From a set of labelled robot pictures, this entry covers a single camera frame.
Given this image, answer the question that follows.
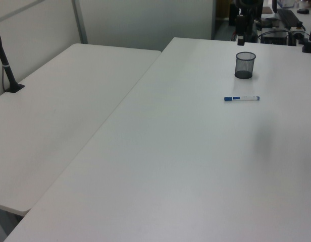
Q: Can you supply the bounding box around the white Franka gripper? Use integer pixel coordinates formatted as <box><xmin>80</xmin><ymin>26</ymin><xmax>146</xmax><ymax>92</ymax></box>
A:
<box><xmin>235</xmin><ymin>14</ymin><xmax>247</xmax><ymax>47</ymax></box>

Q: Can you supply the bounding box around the white marker with blue cap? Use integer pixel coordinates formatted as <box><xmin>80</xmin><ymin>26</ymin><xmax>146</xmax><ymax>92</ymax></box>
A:
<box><xmin>223</xmin><ymin>95</ymin><xmax>261</xmax><ymax>102</ymax></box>

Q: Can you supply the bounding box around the black mesh pen cup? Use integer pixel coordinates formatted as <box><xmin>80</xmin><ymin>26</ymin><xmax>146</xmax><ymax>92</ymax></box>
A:
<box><xmin>234</xmin><ymin>51</ymin><xmax>256</xmax><ymax>79</ymax></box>

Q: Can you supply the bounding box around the dark grey electronics unit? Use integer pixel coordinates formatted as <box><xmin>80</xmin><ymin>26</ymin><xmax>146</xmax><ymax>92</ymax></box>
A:
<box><xmin>258</xmin><ymin>28</ymin><xmax>290</xmax><ymax>46</ymax></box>

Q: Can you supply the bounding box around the black keyboard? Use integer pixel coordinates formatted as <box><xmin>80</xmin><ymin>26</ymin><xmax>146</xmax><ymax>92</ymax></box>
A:
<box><xmin>277</xmin><ymin>8</ymin><xmax>300</xmax><ymax>29</ymax></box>

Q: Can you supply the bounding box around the white and blue box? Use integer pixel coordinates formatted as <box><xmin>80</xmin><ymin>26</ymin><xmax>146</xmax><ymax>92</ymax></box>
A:
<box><xmin>276</xmin><ymin>0</ymin><xmax>296</xmax><ymax>8</ymax></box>

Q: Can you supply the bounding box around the black clamp-mounted stand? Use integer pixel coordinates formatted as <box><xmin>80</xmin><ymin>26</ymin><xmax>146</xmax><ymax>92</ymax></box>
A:
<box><xmin>301</xmin><ymin>15</ymin><xmax>311</xmax><ymax>54</ymax></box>

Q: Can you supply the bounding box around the black gooseneck stand with tie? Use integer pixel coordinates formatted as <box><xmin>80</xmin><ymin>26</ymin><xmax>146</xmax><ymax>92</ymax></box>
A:
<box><xmin>0</xmin><ymin>22</ymin><xmax>25</xmax><ymax>93</ymax></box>

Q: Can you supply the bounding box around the grey metal partition post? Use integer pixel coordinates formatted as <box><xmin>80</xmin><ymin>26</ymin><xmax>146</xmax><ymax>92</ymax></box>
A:
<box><xmin>71</xmin><ymin>0</ymin><xmax>89</xmax><ymax>45</ymax></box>

